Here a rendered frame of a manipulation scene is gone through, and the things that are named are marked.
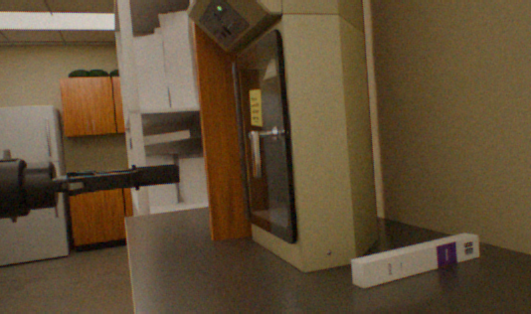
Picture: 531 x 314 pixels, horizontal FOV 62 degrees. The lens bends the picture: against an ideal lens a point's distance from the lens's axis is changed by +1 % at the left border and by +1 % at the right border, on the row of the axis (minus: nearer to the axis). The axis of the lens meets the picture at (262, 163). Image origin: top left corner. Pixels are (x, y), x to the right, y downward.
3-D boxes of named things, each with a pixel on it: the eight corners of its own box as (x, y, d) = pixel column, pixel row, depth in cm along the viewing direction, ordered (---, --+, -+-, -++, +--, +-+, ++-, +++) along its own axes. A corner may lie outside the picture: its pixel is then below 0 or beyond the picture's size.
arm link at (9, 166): (-2, 220, 74) (-18, 231, 65) (-10, 150, 73) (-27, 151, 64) (38, 215, 75) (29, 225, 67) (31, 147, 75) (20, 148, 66)
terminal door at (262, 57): (250, 221, 109) (237, 61, 107) (297, 245, 80) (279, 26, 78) (247, 221, 109) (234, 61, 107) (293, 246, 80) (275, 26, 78)
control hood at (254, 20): (236, 53, 108) (233, 12, 108) (283, 13, 77) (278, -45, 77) (190, 54, 104) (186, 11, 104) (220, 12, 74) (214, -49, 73)
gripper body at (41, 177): (21, 165, 66) (88, 160, 69) (31, 162, 74) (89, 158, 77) (26, 214, 67) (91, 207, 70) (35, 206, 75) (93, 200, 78)
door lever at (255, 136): (281, 176, 83) (276, 175, 85) (277, 126, 82) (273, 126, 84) (255, 179, 81) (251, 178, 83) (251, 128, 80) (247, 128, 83)
